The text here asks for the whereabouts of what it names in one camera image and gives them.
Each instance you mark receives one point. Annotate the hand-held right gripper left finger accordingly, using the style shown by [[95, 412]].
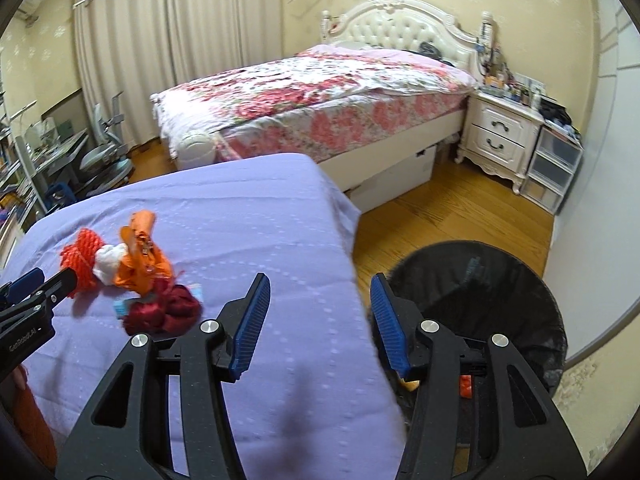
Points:
[[250, 330]]

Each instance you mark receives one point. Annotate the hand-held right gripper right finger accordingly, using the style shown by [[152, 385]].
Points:
[[390, 330]]

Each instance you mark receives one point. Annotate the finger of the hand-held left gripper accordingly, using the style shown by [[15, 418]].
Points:
[[25, 280], [55, 287]]

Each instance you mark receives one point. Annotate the orange foam net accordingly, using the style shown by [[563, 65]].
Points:
[[82, 260]]

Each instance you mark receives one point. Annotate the white tissue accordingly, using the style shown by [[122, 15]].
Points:
[[107, 262]]

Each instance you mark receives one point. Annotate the dark red cloth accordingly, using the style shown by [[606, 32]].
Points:
[[165, 310]]

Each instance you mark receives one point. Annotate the black lined trash bin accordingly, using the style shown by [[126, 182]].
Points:
[[475, 290]]

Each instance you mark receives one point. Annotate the cluttered bookshelf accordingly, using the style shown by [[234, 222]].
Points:
[[12, 195]]

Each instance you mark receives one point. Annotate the blue stool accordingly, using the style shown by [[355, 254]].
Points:
[[62, 196]]

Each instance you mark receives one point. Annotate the grey study desk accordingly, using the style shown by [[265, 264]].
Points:
[[60, 145]]

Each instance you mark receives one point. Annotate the grey desk chair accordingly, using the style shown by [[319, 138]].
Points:
[[102, 155]]

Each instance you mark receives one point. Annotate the white storage box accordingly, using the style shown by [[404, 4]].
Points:
[[395, 180]]

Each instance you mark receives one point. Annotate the white round container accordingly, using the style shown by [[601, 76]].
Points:
[[197, 149]]

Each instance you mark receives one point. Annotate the white nightstand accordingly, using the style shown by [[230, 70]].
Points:
[[495, 135]]

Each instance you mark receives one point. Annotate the clear plastic drawer unit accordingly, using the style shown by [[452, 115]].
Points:
[[550, 170]]

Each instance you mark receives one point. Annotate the pink floral quilt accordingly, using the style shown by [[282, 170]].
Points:
[[310, 95]]

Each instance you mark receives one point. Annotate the beige curtain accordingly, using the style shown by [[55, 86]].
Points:
[[225, 25], [125, 50]]

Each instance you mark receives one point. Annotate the white wardrobe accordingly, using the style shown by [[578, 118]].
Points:
[[600, 160]]

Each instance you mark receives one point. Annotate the dark bag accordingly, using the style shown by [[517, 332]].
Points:
[[557, 115]]

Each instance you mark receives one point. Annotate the cluster of nightstand toiletries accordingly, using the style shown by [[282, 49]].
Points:
[[510, 85]]

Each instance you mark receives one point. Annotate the white air conditioner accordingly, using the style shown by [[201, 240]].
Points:
[[30, 4]]

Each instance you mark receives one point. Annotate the dark clothing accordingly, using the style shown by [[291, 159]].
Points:
[[429, 49]]

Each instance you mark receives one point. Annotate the white tufted bed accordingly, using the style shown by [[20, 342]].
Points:
[[400, 25]]

